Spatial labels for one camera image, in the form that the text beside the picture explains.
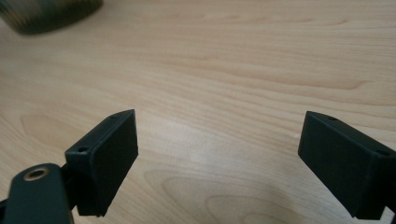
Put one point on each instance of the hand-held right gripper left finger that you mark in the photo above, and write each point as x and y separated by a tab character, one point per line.
102	161

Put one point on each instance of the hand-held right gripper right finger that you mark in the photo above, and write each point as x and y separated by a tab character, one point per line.
345	165

